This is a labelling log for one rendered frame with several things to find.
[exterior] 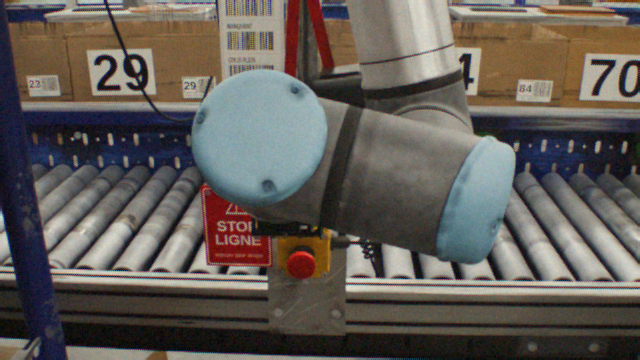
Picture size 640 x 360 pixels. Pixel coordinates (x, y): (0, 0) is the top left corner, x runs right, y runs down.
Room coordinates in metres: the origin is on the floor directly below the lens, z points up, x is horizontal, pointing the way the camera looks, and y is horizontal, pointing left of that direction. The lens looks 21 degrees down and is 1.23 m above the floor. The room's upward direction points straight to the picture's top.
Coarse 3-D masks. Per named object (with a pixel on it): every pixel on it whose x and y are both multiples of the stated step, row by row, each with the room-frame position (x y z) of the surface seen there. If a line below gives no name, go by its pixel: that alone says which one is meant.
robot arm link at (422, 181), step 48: (336, 144) 0.37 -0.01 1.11; (384, 144) 0.37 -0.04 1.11; (432, 144) 0.38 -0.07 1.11; (480, 144) 0.38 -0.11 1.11; (336, 192) 0.36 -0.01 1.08; (384, 192) 0.36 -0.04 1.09; (432, 192) 0.36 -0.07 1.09; (480, 192) 0.35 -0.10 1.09; (384, 240) 0.37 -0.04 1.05; (432, 240) 0.36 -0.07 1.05; (480, 240) 0.35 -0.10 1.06
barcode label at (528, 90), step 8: (520, 80) 1.38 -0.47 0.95; (528, 80) 1.38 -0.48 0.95; (520, 88) 1.38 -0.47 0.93; (528, 88) 1.38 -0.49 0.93; (536, 88) 1.38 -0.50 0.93; (544, 88) 1.38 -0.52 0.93; (520, 96) 1.38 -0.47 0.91; (528, 96) 1.38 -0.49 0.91; (536, 96) 1.38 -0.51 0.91; (544, 96) 1.38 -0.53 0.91
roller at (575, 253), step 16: (528, 176) 1.28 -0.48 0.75; (528, 192) 1.21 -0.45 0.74; (544, 192) 1.19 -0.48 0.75; (544, 208) 1.11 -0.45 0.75; (544, 224) 1.07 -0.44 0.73; (560, 224) 1.03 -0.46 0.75; (560, 240) 0.98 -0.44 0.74; (576, 240) 0.96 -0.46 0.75; (560, 256) 0.97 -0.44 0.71; (576, 256) 0.91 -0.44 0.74; (592, 256) 0.90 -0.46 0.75; (576, 272) 0.88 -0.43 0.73; (592, 272) 0.85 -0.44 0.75; (608, 272) 0.85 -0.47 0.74
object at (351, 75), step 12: (324, 72) 0.77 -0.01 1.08; (336, 72) 0.75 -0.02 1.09; (348, 72) 0.75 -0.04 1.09; (360, 72) 0.75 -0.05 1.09; (312, 84) 0.75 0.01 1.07; (324, 84) 0.74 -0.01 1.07; (336, 84) 0.74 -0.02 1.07; (348, 84) 0.74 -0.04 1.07; (360, 84) 0.74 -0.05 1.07; (324, 96) 0.74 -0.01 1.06; (336, 96) 0.74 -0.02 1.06; (348, 96) 0.74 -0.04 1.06; (360, 96) 0.74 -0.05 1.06
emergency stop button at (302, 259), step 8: (296, 256) 0.70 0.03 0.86; (304, 256) 0.70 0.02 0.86; (312, 256) 0.71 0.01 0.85; (288, 264) 0.70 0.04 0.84; (296, 264) 0.70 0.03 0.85; (304, 264) 0.70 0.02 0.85; (312, 264) 0.70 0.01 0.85; (296, 272) 0.70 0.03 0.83; (304, 272) 0.70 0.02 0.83; (312, 272) 0.70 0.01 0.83
